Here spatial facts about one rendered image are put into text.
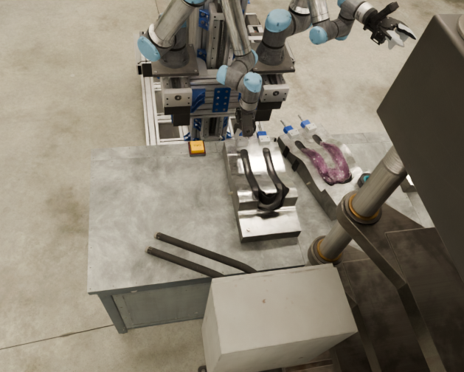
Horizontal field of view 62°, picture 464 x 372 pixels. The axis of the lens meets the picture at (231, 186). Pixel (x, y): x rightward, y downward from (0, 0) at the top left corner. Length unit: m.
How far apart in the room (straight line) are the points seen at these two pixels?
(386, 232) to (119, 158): 1.30
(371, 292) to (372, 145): 1.17
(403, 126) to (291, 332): 0.47
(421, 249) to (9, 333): 2.13
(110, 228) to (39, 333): 0.95
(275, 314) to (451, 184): 0.45
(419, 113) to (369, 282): 0.63
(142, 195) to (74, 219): 1.00
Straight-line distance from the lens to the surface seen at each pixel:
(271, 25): 1.96
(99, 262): 1.64
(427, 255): 0.98
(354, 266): 1.18
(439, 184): 0.64
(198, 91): 2.04
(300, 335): 0.87
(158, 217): 1.70
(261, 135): 1.88
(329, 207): 1.79
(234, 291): 0.87
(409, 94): 0.69
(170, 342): 2.33
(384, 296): 1.19
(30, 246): 2.68
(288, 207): 1.71
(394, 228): 0.98
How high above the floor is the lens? 2.29
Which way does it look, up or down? 56 degrees down
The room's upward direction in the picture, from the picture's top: 12 degrees clockwise
